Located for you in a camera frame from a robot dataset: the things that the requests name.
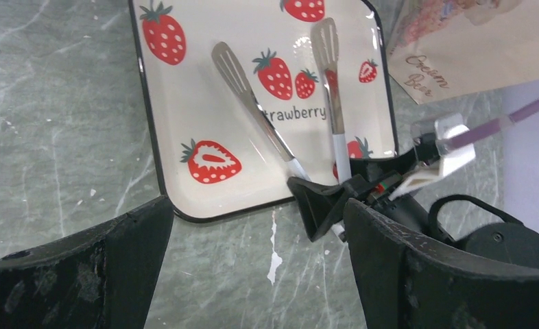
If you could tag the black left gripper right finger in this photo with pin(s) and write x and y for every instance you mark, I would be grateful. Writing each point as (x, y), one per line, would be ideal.
(406, 279)

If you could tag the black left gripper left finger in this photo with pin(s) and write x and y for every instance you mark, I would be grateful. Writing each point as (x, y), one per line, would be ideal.
(100, 277)

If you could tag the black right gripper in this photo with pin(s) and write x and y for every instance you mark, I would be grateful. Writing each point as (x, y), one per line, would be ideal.
(321, 208)

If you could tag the metal kitchen tongs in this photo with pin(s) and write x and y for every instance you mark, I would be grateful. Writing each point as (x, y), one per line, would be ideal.
(289, 94)

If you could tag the beige paper bag orange handles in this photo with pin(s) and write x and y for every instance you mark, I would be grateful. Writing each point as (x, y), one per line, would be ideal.
(444, 49)

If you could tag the strawberry print tray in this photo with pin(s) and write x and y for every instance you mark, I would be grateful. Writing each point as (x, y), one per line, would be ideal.
(213, 159)

